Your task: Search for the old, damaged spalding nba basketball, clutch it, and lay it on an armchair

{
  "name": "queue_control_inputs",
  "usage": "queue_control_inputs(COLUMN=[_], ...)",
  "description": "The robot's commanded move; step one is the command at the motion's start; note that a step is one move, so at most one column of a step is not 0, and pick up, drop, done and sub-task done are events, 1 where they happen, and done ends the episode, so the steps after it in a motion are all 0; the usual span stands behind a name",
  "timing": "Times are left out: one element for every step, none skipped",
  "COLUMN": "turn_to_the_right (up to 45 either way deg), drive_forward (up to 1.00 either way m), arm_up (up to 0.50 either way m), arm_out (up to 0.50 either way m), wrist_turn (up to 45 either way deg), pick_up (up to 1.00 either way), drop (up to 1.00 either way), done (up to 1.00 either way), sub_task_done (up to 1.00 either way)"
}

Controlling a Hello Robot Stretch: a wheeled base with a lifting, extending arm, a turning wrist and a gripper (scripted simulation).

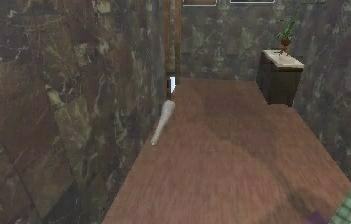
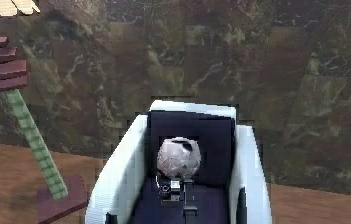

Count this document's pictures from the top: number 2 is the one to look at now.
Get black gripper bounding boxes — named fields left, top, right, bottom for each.
left=155, top=173, right=173, bottom=206

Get grey worn basketball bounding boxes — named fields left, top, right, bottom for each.
left=156, top=136, right=203, bottom=181

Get white armchair with navy cushions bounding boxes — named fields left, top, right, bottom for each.
left=84, top=99, right=273, bottom=224

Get green floor lamp maroon base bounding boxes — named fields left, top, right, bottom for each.
left=0, top=0, right=89, bottom=224

